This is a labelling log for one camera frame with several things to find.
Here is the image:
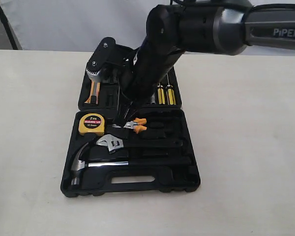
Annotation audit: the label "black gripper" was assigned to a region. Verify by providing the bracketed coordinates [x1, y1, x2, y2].
[113, 44, 183, 125]

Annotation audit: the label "adjustable wrench black handle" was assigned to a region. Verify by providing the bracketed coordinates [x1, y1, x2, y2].
[95, 134, 184, 153]

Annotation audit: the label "claw hammer black grip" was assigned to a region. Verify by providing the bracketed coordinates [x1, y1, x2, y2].
[70, 142, 191, 186]

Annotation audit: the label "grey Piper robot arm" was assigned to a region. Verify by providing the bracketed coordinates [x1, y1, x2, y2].
[114, 0, 295, 126]

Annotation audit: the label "black plastic tool case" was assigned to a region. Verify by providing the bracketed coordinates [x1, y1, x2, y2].
[59, 44, 202, 198]

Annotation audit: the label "yellow black screwdriver left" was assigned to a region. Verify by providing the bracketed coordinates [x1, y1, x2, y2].
[157, 83, 165, 105]

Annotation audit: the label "yellow black screwdriver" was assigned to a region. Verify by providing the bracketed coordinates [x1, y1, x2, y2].
[166, 74, 176, 106]
[157, 83, 165, 105]

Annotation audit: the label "orange utility knife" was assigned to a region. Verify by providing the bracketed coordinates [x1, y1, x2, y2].
[85, 81, 101, 105]

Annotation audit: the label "yellow measuring tape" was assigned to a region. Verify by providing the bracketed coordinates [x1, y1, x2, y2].
[78, 113, 105, 137]

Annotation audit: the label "yellow black screwdriver right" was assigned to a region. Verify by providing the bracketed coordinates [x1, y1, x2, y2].
[166, 74, 176, 106]

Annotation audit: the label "black stand pole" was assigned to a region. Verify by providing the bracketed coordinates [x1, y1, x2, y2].
[0, 6, 19, 50]

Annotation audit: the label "orange handled pliers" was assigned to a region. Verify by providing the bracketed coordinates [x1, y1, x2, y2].
[110, 117, 163, 135]

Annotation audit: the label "clear handled test screwdriver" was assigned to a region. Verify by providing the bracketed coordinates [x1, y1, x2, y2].
[150, 93, 156, 105]

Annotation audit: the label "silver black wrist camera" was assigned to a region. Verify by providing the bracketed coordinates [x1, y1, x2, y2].
[86, 37, 134, 83]

